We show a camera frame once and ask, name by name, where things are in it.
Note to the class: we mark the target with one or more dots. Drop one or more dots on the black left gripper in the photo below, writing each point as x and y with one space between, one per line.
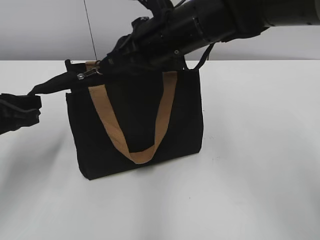
13 115

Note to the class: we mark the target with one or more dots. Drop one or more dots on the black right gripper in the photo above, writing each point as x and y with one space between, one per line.
142 48

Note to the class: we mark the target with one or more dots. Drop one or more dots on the silver zipper pull with ring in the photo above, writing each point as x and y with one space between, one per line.
88 73

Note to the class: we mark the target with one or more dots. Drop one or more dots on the black canvas tote bag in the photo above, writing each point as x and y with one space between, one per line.
96 155

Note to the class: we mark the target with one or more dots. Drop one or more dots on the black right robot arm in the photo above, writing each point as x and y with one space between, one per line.
177 30

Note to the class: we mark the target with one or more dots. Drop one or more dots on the tan rear bag handle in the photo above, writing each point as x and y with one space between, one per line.
90 65

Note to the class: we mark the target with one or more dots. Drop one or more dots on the tan bag handle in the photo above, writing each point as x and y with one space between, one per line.
135 112
90 65

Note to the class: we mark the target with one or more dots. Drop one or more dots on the tan front bag handle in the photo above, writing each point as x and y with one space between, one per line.
135 112

